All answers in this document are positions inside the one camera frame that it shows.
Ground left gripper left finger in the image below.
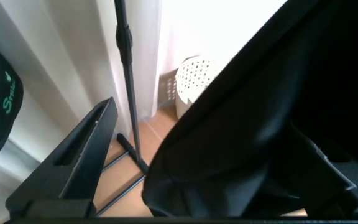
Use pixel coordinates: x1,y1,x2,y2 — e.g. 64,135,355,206
5,96,119,218

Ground black clothes rack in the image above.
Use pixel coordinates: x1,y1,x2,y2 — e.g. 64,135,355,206
94,0,150,217

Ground white laundry basket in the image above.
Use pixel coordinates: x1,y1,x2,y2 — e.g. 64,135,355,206
175,55,229,121

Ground beige curtain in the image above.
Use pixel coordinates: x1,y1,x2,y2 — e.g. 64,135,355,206
0,0,287,215

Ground black heap of clothes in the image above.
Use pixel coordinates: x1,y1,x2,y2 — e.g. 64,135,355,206
141,0,358,218

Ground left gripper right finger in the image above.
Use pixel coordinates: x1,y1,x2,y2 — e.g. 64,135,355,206
289,124,358,217

